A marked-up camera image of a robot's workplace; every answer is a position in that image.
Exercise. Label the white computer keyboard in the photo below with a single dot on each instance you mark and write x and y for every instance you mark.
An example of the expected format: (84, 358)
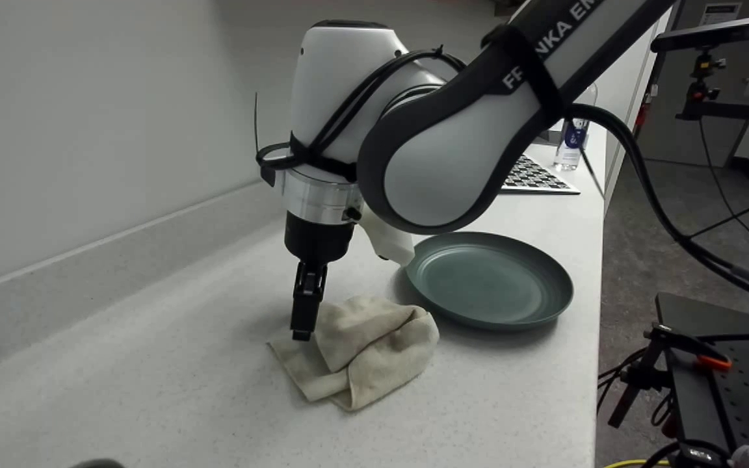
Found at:
(540, 177)

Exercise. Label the black breadboard table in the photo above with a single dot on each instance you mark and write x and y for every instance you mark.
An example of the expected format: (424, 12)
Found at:
(739, 381)

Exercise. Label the dark green plate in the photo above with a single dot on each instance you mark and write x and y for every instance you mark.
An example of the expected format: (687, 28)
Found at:
(496, 281)

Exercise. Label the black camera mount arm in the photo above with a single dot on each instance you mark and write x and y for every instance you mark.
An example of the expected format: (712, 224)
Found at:
(721, 111)

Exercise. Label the black tripod head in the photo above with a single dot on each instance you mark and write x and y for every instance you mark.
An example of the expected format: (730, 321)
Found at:
(639, 381)

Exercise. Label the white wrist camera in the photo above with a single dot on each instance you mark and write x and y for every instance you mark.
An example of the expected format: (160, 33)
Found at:
(388, 238)

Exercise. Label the beige cloth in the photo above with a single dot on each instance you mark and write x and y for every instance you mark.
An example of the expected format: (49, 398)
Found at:
(375, 354)

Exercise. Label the black stereo camera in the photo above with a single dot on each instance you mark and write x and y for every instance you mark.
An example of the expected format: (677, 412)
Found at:
(713, 33)

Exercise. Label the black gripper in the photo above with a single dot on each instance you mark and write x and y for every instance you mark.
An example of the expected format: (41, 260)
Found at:
(318, 236)

